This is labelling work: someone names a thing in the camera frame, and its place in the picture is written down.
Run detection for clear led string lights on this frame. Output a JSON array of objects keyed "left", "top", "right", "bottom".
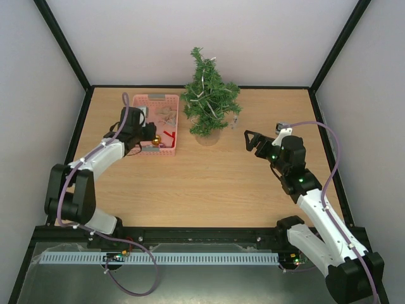
[{"left": 183, "top": 56, "right": 234, "bottom": 127}]

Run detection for pink perforated plastic basket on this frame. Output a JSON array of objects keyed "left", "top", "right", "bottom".
[{"left": 128, "top": 94, "right": 180, "bottom": 156}]

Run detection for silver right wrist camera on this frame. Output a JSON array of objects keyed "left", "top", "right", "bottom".
[{"left": 275, "top": 122, "right": 289, "bottom": 133}]

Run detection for round wooden tree base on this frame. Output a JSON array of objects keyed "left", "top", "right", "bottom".
[{"left": 195, "top": 132, "right": 220, "bottom": 146}]

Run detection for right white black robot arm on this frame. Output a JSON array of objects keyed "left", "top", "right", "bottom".
[{"left": 244, "top": 128, "right": 384, "bottom": 303}]

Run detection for red ribbon bow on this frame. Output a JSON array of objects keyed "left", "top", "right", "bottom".
[{"left": 163, "top": 130, "right": 176, "bottom": 148}]

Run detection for small green christmas tree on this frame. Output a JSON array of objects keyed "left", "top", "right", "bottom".
[{"left": 180, "top": 46, "right": 243, "bottom": 139}]

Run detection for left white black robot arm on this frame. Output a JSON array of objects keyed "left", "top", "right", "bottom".
[{"left": 44, "top": 106, "right": 157, "bottom": 235}]

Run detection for gold bauble ornament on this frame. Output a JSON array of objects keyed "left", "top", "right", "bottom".
[{"left": 151, "top": 135, "right": 161, "bottom": 146}]

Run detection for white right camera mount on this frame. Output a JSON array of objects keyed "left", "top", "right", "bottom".
[{"left": 271, "top": 127, "right": 292, "bottom": 146}]

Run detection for black front frame rail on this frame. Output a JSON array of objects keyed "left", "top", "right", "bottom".
[{"left": 29, "top": 225, "right": 296, "bottom": 251}]

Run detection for light blue slotted cable duct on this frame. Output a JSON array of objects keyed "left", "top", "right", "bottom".
[{"left": 39, "top": 251, "right": 279, "bottom": 265}]

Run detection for silver glitter star ornament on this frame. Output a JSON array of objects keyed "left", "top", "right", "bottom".
[{"left": 159, "top": 117, "right": 177, "bottom": 127}]

